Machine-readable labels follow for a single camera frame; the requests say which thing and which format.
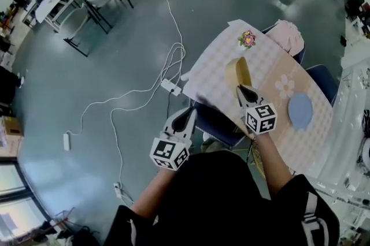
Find person's black shirt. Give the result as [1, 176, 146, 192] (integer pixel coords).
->
[103, 150, 341, 246]

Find round beige container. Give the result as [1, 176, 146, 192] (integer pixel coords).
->
[225, 56, 253, 87]

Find table with checkered cloth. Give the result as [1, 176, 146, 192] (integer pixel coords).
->
[182, 18, 335, 180]

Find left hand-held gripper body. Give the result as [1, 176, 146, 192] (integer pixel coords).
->
[149, 109, 197, 172]

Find blue plate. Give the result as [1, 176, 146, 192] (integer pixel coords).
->
[288, 92, 315, 129]

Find pink cushion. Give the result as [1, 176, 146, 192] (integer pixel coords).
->
[265, 19, 305, 57]

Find small pink flower pot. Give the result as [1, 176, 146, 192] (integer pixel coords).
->
[237, 31, 257, 50]

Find person's right forearm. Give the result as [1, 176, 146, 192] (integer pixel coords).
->
[253, 132, 294, 200]

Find person's left forearm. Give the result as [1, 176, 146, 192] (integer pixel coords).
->
[131, 167, 180, 219]

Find blue chair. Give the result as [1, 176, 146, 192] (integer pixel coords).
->
[191, 100, 247, 148]
[261, 25, 307, 67]
[305, 64, 339, 108]

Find white power cable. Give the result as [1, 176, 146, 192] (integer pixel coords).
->
[109, 42, 186, 185]
[66, 0, 186, 136]

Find cardboard box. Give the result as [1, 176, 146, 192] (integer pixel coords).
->
[0, 115, 24, 156]

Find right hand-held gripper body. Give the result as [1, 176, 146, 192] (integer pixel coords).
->
[236, 91, 278, 135]

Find white workbench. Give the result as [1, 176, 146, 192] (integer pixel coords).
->
[306, 65, 370, 202]

